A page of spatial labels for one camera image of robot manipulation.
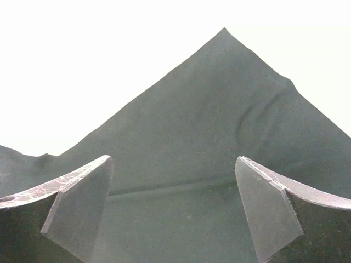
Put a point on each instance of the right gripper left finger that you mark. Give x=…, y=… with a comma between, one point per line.
x=57, y=221

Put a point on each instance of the black t-shirt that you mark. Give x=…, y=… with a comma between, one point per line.
x=173, y=197

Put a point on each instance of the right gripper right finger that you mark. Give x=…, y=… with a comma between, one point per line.
x=290, y=221

